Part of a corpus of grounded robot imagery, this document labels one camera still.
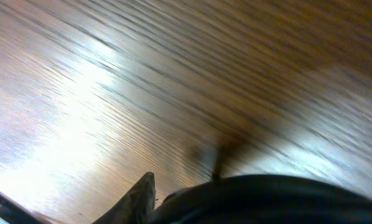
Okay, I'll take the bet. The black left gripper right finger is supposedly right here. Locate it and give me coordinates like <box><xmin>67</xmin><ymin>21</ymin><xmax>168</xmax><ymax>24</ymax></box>
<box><xmin>148</xmin><ymin>175</ymin><xmax>372</xmax><ymax>223</ymax></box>

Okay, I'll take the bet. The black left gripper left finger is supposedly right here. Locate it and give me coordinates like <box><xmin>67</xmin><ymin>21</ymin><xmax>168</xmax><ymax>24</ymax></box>
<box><xmin>93</xmin><ymin>172</ymin><xmax>156</xmax><ymax>224</ymax></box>

